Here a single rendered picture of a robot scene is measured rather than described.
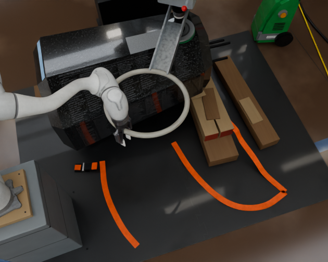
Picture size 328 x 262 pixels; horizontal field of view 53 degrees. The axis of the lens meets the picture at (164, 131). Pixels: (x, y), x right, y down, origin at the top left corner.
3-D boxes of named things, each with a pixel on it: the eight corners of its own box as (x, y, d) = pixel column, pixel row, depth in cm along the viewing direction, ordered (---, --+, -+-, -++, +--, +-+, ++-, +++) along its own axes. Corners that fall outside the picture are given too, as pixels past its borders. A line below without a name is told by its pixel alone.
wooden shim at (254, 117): (238, 101, 287) (238, 100, 286) (248, 97, 289) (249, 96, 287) (252, 124, 276) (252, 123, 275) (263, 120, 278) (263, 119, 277)
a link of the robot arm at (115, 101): (133, 116, 162) (122, 97, 168) (129, 97, 149) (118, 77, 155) (112, 125, 160) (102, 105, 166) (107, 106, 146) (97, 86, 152)
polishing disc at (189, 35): (189, 44, 217) (189, 43, 216) (159, 37, 220) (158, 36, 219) (198, 22, 226) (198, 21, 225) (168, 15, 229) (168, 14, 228)
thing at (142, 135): (122, 63, 205) (122, 59, 203) (199, 81, 198) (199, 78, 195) (89, 125, 180) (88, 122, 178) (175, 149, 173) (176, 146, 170)
